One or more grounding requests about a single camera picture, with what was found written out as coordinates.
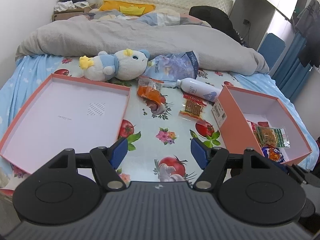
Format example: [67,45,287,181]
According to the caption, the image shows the pink gift box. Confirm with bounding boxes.
[212,85,312,165]

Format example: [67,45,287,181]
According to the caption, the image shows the red spicy strips bag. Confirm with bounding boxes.
[247,120,259,141]

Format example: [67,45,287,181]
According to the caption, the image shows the red brown spicy strip packet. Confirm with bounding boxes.
[180,93,207,120]

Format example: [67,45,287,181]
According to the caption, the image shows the green yellow tofu snack packet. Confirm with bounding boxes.
[256,126,290,148]

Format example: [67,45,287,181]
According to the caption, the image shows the hanging dark clothes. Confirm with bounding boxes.
[295,0,319,68]

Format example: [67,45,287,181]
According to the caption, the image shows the yellow pillow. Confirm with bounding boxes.
[99,0,156,16]

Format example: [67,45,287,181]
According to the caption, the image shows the purple facial tissue pack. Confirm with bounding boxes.
[142,51,199,87]

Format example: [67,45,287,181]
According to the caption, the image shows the white blue plush toy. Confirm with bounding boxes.
[79,49,150,82]

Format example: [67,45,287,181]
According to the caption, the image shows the grey wardrobe cabinet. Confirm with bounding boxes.
[230,0,298,50]

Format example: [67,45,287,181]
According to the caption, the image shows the cardboard box with clothes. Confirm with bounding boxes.
[52,0,96,22]

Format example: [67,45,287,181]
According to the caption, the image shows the white spray bottle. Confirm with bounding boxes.
[176,77,221,102]

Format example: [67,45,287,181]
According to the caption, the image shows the blue chair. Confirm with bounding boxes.
[258,33,286,69]

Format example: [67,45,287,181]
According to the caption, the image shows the red sachet packet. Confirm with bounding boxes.
[258,121,269,127]

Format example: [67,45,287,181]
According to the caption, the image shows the patchwork pillow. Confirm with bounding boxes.
[85,9,211,28]

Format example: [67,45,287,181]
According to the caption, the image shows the black clothing pile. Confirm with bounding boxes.
[189,5,242,44]

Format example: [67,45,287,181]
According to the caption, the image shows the blue white snack bag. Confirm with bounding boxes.
[261,146,285,163]

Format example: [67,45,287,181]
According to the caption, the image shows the blue curtain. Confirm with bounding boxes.
[272,32,311,102]

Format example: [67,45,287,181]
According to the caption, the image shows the grey duvet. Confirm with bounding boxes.
[15,15,269,75]

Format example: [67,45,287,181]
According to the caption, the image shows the pink box lid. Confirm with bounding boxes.
[1,74,130,173]

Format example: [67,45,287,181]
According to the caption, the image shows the orange small snack packet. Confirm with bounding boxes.
[137,76,164,105]

